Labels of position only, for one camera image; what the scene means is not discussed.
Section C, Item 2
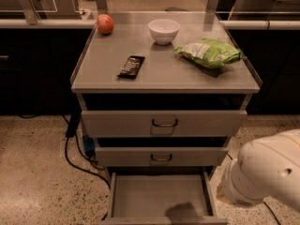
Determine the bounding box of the grey bottom drawer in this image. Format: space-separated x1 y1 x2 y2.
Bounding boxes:
99 172 228 225

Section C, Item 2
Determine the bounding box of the grey drawer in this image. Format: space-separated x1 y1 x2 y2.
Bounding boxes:
99 172 228 225
96 147 227 167
82 111 247 138

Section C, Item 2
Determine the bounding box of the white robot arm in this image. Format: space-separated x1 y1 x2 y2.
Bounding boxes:
217 129 300 212

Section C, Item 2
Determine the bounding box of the grey drawer cabinet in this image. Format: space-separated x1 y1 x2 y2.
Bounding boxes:
71 12 262 175

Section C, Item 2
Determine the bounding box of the grey top drawer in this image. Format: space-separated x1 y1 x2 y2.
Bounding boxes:
82 111 247 138

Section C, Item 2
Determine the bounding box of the grey middle drawer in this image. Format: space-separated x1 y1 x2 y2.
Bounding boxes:
96 147 227 167

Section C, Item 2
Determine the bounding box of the black candy bar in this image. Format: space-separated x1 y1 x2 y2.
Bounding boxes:
117 55 144 80

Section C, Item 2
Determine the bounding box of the blue plug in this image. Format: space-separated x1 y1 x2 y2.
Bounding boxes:
82 135 95 158

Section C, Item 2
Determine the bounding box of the white bowl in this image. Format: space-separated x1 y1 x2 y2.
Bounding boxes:
148 19 180 45

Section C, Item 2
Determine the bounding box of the green chip bag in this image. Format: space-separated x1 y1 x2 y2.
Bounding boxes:
175 38 244 69

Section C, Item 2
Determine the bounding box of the black power adapter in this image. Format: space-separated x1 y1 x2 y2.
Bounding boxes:
66 112 81 138

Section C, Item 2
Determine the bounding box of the red apple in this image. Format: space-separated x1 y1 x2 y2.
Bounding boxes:
97 14 114 35

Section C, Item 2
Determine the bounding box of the black floor cable left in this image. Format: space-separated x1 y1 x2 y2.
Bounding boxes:
61 114 111 189

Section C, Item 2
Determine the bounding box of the grey right bracket post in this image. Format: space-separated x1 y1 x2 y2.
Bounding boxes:
204 0 219 23

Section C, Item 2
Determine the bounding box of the grey left bracket post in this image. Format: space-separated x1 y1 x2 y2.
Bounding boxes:
19 0 38 25

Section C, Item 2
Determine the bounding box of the grey horizontal rail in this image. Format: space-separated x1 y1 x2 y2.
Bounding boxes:
0 19 300 30

